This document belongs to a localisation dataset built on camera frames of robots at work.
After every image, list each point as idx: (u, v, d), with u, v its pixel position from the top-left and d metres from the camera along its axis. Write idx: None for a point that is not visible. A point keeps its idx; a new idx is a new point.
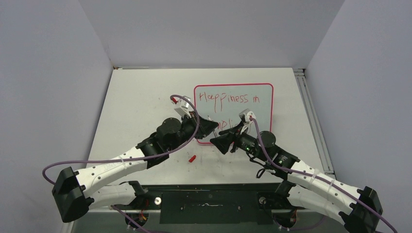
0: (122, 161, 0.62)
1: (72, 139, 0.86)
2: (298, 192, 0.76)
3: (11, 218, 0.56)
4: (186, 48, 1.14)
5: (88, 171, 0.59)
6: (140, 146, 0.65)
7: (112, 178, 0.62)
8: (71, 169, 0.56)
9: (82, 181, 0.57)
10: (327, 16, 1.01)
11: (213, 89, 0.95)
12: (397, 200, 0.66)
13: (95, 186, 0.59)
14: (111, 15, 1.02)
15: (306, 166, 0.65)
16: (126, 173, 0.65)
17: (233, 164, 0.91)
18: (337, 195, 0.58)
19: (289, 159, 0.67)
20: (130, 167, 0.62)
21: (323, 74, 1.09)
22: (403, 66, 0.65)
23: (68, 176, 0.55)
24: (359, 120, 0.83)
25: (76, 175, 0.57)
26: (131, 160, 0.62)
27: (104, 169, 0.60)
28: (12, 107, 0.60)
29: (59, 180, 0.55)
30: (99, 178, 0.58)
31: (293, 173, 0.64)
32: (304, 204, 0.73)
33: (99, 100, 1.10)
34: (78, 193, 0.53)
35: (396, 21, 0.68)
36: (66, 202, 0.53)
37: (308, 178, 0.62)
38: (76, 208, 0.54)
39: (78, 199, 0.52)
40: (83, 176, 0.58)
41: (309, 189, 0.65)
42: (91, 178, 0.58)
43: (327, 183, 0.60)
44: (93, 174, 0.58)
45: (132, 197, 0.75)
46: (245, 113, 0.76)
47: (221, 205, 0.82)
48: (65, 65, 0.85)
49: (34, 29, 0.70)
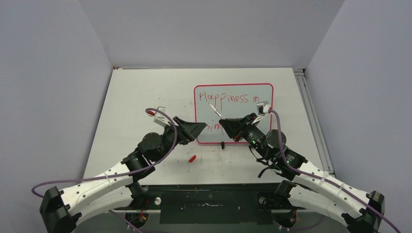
0: (106, 177, 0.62)
1: (72, 140, 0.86)
2: (299, 193, 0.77)
3: (10, 218, 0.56)
4: (187, 48, 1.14)
5: (73, 190, 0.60)
6: (125, 161, 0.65)
7: (98, 195, 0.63)
8: (56, 188, 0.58)
9: (67, 200, 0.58)
10: (328, 16, 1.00)
11: (213, 89, 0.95)
12: (400, 201, 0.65)
13: (82, 203, 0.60)
14: (111, 15, 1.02)
15: (315, 167, 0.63)
16: (113, 189, 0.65)
17: (233, 164, 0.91)
18: (347, 199, 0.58)
19: (296, 159, 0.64)
20: (114, 183, 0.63)
21: (323, 74, 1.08)
22: (404, 64, 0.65)
23: (53, 196, 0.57)
24: (359, 120, 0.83)
25: (61, 194, 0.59)
26: (116, 176, 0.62)
27: (89, 187, 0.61)
28: (11, 106, 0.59)
29: (44, 200, 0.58)
30: (83, 196, 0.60)
31: (302, 174, 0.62)
32: (306, 205, 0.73)
33: (100, 100, 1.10)
34: (62, 212, 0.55)
35: (396, 20, 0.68)
36: (51, 222, 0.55)
37: (317, 181, 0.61)
38: (61, 227, 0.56)
39: (62, 219, 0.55)
40: (68, 194, 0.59)
41: (316, 191, 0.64)
42: (76, 197, 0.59)
43: (337, 187, 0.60)
44: (78, 192, 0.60)
45: (129, 200, 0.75)
46: (265, 105, 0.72)
47: (221, 205, 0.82)
48: (65, 65, 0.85)
49: (32, 29, 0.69)
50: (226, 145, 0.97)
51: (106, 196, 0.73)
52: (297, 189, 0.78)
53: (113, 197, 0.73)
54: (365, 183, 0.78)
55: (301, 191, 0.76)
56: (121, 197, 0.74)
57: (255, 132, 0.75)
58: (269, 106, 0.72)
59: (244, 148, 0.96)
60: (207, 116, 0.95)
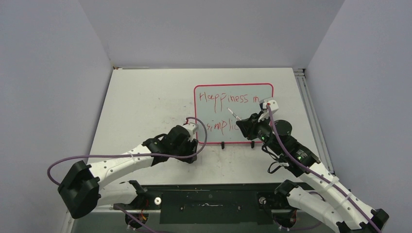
0: (131, 156, 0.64)
1: (72, 139, 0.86)
2: (298, 194, 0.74)
3: (9, 217, 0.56)
4: (187, 48, 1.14)
5: (100, 164, 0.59)
6: (145, 143, 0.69)
7: (120, 173, 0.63)
8: (83, 162, 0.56)
9: (95, 174, 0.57)
10: (327, 16, 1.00)
11: (213, 89, 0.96)
12: (399, 201, 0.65)
13: (108, 178, 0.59)
14: (111, 16, 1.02)
15: (326, 170, 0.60)
16: (133, 169, 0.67)
17: (233, 164, 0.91)
18: (350, 210, 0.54)
19: (309, 157, 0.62)
20: (138, 162, 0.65)
21: (323, 74, 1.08)
22: (404, 64, 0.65)
23: (81, 169, 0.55)
24: (359, 119, 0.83)
25: (89, 168, 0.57)
26: (140, 155, 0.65)
27: (116, 163, 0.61)
28: (11, 106, 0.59)
29: (70, 174, 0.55)
30: (111, 171, 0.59)
31: (311, 173, 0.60)
32: (303, 207, 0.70)
33: (100, 100, 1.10)
34: (91, 184, 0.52)
35: (395, 20, 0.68)
36: (79, 194, 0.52)
37: (325, 184, 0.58)
38: (87, 203, 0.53)
39: (92, 191, 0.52)
40: (96, 168, 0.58)
41: (320, 193, 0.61)
42: (104, 171, 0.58)
43: (344, 195, 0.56)
44: (106, 168, 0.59)
45: (133, 196, 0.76)
46: (266, 100, 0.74)
47: (221, 205, 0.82)
48: (64, 65, 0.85)
49: (32, 29, 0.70)
50: (227, 145, 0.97)
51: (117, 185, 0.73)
52: (298, 190, 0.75)
53: (121, 189, 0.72)
54: (365, 183, 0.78)
55: (301, 193, 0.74)
56: (127, 191, 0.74)
57: (263, 127, 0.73)
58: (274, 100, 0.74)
59: (244, 148, 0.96)
60: (207, 116, 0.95)
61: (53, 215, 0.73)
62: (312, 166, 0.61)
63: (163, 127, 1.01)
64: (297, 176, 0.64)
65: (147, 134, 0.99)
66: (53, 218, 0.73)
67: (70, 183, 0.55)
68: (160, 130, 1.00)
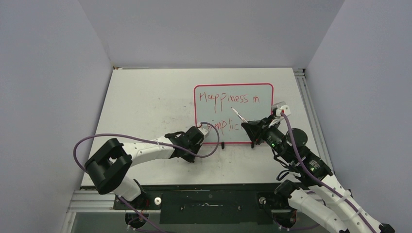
0: (157, 143, 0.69)
1: (73, 139, 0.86)
2: (300, 197, 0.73)
3: (10, 217, 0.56)
4: (187, 47, 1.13)
5: (131, 144, 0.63)
6: (167, 136, 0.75)
7: (146, 157, 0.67)
8: (115, 140, 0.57)
9: (128, 151, 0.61)
10: (328, 16, 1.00)
11: (213, 89, 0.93)
12: (399, 201, 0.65)
13: (137, 158, 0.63)
14: (111, 15, 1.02)
15: (338, 183, 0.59)
16: (154, 156, 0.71)
17: (233, 164, 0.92)
18: (359, 224, 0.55)
19: (322, 169, 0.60)
20: (163, 149, 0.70)
21: (323, 74, 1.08)
22: (404, 64, 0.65)
23: (114, 145, 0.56)
24: (358, 119, 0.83)
25: (121, 145, 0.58)
26: (165, 143, 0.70)
27: (145, 145, 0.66)
28: (10, 106, 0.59)
29: (102, 149, 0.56)
30: (141, 152, 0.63)
31: (323, 187, 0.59)
32: (305, 210, 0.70)
33: (100, 100, 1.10)
34: (124, 160, 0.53)
35: (396, 20, 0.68)
36: (111, 169, 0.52)
37: (337, 198, 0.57)
38: (115, 178, 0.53)
39: (125, 166, 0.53)
40: (128, 148, 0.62)
41: (329, 205, 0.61)
42: (134, 151, 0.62)
43: (354, 210, 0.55)
44: (136, 148, 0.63)
45: (137, 193, 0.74)
46: (279, 106, 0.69)
47: (221, 205, 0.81)
48: (64, 64, 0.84)
49: (32, 29, 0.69)
50: (227, 145, 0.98)
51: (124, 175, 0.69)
52: (299, 192, 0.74)
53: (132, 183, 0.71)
54: (365, 183, 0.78)
55: (303, 196, 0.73)
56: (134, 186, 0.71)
57: (274, 134, 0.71)
58: (285, 106, 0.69)
59: (244, 148, 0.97)
60: (207, 117, 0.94)
61: (53, 214, 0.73)
62: (324, 179, 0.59)
63: (163, 127, 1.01)
64: (308, 187, 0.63)
65: (147, 134, 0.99)
66: (54, 217, 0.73)
67: (101, 158, 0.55)
68: (160, 130, 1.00)
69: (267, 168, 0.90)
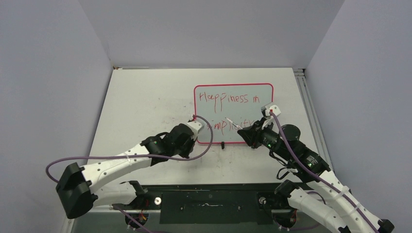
0: (127, 157, 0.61)
1: (72, 140, 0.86)
2: (300, 196, 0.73)
3: (10, 217, 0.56)
4: (187, 47, 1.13)
5: (94, 166, 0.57)
6: (144, 143, 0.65)
7: (116, 174, 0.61)
8: (76, 164, 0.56)
9: (88, 176, 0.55)
10: (328, 16, 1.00)
11: (213, 89, 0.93)
12: (399, 201, 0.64)
13: (102, 182, 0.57)
14: (111, 15, 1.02)
15: (335, 178, 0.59)
16: (131, 170, 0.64)
17: (233, 164, 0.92)
18: (357, 221, 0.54)
19: (319, 165, 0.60)
20: (134, 163, 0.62)
21: (323, 74, 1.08)
22: (403, 64, 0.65)
23: (74, 172, 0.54)
24: (358, 119, 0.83)
25: (82, 170, 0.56)
26: (136, 156, 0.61)
27: (110, 165, 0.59)
28: (10, 106, 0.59)
29: (64, 176, 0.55)
30: (105, 174, 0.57)
31: (320, 182, 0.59)
32: (304, 209, 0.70)
33: (100, 100, 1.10)
34: (85, 188, 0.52)
35: (395, 21, 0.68)
36: (72, 198, 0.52)
37: (334, 193, 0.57)
38: (81, 204, 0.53)
39: (85, 194, 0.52)
40: (89, 171, 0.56)
41: (327, 201, 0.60)
42: (97, 174, 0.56)
43: (353, 206, 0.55)
44: (99, 170, 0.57)
45: (133, 197, 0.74)
46: (267, 106, 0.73)
47: (221, 205, 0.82)
48: (64, 64, 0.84)
49: (32, 28, 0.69)
50: (227, 145, 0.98)
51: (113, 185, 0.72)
52: (299, 191, 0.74)
53: (122, 190, 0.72)
54: (365, 183, 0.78)
55: (303, 195, 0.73)
56: (127, 191, 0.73)
57: (268, 134, 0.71)
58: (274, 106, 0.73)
59: (244, 148, 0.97)
60: (207, 117, 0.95)
61: (53, 214, 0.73)
62: (321, 174, 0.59)
63: (163, 127, 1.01)
64: (305, 183, 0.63)
65: (147, 134, 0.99)
66: (54, 218, 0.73)
67: (64, 185, 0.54)
68: (160, 130, 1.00)
69: (267, 168, 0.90)
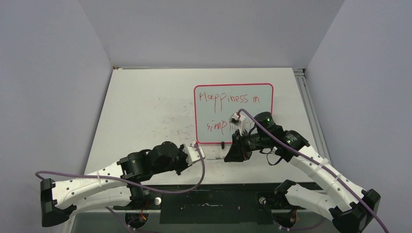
0: (97, 178, 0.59)
1: (72, 140, 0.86)
2: (296, 190, 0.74)
3: (10, 217, 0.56)
4: (187, 47, 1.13)
5: (64, 185, 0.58)
6: (120, 163, 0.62)
7: (88, 193, 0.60)
8: (49, 180, 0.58)
9: (55, 195, 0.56)
10: (327, 16, 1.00)
11: (213, 89, 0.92)
12: (400, 202, 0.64)
13: (71, 200, 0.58)
14: (111, 16, 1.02)
15: (316, 153, 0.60)
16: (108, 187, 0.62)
17: (233, 164, 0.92)
18: (339, 191, 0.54)
19: (299, 140, 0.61)
20: (105, 184, 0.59)
21: (323, 74, 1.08)
22: (403, 64, 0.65)
23: (44, 189, 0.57)
24: (358, 120, 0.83)
25: (53, 187, 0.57)
26: (107, 178, 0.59)
27: (79, 185, 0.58)
28: (11, 106, 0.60)
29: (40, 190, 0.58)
30: (72, 193, 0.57)
31: (300, 156, 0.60)
32: (300, 202, 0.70)
33: (100, 100, 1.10)
34: (49, 208, 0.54)
35: (395, 21, 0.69)
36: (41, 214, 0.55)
37: (314, 166, 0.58)
38: (50, 220, 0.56)
39: (49, 213, 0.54)
40: (59, 189, 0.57)
41: (311, 177, 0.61)
42: (64, 193, 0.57)
43: (333, 176, 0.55)
44: (68, 189, 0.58)
45: (128, 201, 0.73)
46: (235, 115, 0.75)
47: (221, 205, 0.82)
48: (64, 65, 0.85)
49: (32, 29, 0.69)
50: (226, 145, 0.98)
51: (106, 193, 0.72)
52: (295, 187, 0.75)
53: (112, 195, 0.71)
54: (365, 183, 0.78)
55: (299, 189, 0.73)
56: (119, 196, 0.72)
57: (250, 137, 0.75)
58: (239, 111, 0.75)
59: None
60: (207, 117, 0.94)
61: None
62: (300, 149, 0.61)
63: (163, 127, 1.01)
64: (288, 161, 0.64)
65: (146, 134, 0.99)
66: None
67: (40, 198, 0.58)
68: (160, 130, 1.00)
69: (267, 168, 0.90)
